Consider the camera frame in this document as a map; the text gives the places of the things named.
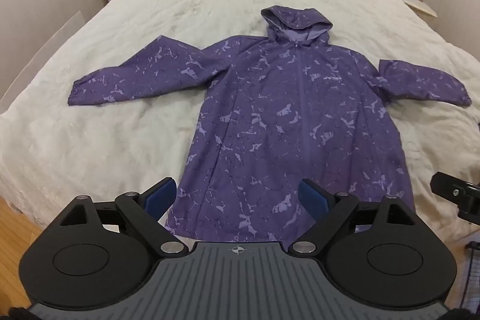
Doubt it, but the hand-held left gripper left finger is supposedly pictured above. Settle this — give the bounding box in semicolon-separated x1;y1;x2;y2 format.
56;177;187;258

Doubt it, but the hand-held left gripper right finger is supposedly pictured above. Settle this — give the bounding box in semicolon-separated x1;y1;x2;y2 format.
288;178;421;255

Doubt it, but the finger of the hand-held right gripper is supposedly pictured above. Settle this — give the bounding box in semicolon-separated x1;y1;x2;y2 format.
430;172;480;228

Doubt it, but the purple patterned hooded jacket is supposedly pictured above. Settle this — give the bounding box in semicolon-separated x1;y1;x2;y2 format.
67;4;472;244

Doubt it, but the black wire basket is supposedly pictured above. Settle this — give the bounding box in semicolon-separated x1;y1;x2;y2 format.
463;241;480;307

